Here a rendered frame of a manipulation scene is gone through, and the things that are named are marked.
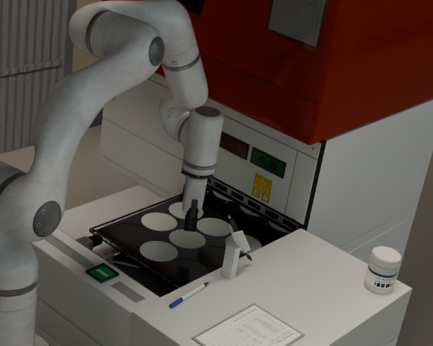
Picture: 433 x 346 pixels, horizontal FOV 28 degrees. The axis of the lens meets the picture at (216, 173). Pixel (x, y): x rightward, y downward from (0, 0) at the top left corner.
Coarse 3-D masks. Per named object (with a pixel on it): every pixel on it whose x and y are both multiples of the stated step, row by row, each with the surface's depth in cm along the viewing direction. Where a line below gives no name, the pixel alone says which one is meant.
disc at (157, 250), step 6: (144, 246) 225; (150, 246) 225; (156, 246) 226; (162, 246) 226; (168, 246) 227; (174, 246) 227; (144, 252) 222; (150, 252) 223; (156, 252) 223; (162, 252) 224; (168, 252) 224; (174, 252) 224; (150, 258) 220; (156, 258) 221; (162, 258) 221; (168, 258) 221; (174, 258) 222
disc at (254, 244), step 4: (228, 236) 236; (248, 236) 237; (228, 240) 234; (232, 240) 234; (248, 240) 235; (252, 240) 236; (256, 240) 236; (252, 244) 234; (256, 244) 234; (260, 244) 234; (252, 248) 232; (256, 248) 232; (240, 252) 229; (248, 252) 230
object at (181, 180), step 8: (184, 176) 256; (184, 184) 257; (208, 192) 251; (216, 192) 249; (224, 200) 248; (232, 200) 246; (208, 208) 254; (232, 208) 246; (240, 208) 244; (248, 208) 243; (224, 216) 251; (248, 216) 243; (256, 216) 241; (264, 216) 240; (264, 224) 240; (272, 224) 237; (280, 224) 237; (280, 232) 236; (288, 232) 234
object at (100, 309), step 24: (48, 240) 210; (72, 240) 211; (48, 264) 205; (72, 264) 202; (96, 264) 203; (48, 288) 208; (72, 288) 201; (96, 288) 195; (120, 288) 197; (144, 288) 197; (72, 312) 204; (96, 312) 197; (120, 312) 191; (96, 336) 199; (120, 336) 193
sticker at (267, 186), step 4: (264, 180) 237; (268, 180) 236; (264, 184) 237; (268, 184) 236; (264, 188) 238; (268, 188) 237; (264, 192) 238; (268, 192) 237; (264, 196) 239; (268, 196) 237; (264, 200) 239; (268, 200) 238
